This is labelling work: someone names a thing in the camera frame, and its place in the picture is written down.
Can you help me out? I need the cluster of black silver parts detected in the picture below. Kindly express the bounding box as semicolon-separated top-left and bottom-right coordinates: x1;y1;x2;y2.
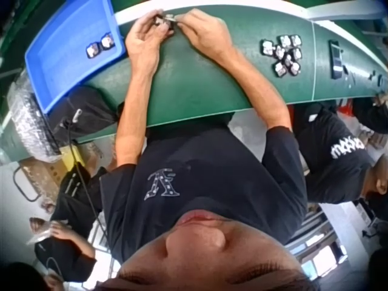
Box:
261;34;304;78

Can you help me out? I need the person's right hand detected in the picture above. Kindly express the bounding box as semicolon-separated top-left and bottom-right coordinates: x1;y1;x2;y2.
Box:
175;8;244;66

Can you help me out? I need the black cable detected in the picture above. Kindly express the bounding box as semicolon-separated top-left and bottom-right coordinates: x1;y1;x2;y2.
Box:
62;118;109;243

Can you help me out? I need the bubble wrap bag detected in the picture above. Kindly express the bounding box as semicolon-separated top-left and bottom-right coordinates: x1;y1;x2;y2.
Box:
5;72;62;164

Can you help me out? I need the blue plastic tray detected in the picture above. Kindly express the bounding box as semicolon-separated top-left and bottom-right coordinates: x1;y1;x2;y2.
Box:
24;0;127;115

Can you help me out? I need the black backpack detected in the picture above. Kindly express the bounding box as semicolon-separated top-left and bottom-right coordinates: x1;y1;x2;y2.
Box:
50;163;107;232

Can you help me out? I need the cardboard box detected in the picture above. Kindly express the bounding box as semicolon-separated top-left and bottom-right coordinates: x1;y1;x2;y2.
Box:
18;156;71;201

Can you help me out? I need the person's left hand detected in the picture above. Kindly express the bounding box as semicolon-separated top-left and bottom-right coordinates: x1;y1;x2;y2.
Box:
125;8;176;73

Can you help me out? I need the small black metal part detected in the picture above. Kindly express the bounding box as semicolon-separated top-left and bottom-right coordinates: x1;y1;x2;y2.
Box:
153;13;178;31

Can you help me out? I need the black flat device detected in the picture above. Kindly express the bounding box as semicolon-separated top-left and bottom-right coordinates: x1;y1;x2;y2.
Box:
328;39;350;81

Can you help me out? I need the clear plastic bag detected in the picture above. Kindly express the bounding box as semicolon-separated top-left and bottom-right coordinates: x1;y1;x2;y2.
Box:
26;217;56;246

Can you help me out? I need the black cloth bag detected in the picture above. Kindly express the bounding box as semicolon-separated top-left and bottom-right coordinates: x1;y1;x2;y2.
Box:
48;85;125;138

